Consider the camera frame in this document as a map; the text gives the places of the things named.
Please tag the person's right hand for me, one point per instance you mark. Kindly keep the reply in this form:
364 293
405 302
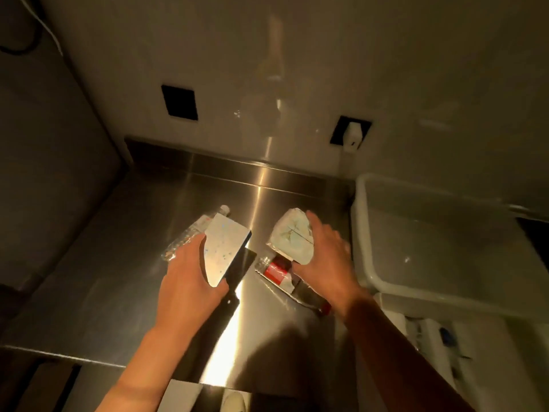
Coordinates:
330 270

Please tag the person's left hand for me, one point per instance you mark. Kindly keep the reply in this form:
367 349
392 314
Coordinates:
184 296

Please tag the person's left thumb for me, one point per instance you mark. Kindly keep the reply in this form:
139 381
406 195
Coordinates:
216 292

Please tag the person's right thumb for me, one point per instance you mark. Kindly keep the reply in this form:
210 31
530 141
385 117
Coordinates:
303 272

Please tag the white blue-speckled carton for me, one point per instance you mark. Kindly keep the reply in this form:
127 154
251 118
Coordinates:
226 248

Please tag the person's right forearm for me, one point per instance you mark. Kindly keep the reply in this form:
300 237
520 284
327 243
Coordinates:
394 360

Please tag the person's left forearm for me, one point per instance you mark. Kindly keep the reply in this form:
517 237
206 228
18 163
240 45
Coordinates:
163 364

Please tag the red label dark bottle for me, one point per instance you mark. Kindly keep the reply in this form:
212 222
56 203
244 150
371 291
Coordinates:
278 272

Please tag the clear plastic water bottle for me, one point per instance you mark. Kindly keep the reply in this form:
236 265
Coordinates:
188 235

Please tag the white flat object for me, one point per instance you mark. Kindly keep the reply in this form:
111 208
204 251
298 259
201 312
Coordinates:
180 396

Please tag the grey plastic bin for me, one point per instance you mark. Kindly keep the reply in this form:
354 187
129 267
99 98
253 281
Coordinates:
437 253

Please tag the white plug adapter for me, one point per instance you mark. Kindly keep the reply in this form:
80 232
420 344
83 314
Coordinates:
354 133

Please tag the white appliance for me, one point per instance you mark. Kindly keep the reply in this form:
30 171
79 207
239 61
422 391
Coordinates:
471 364

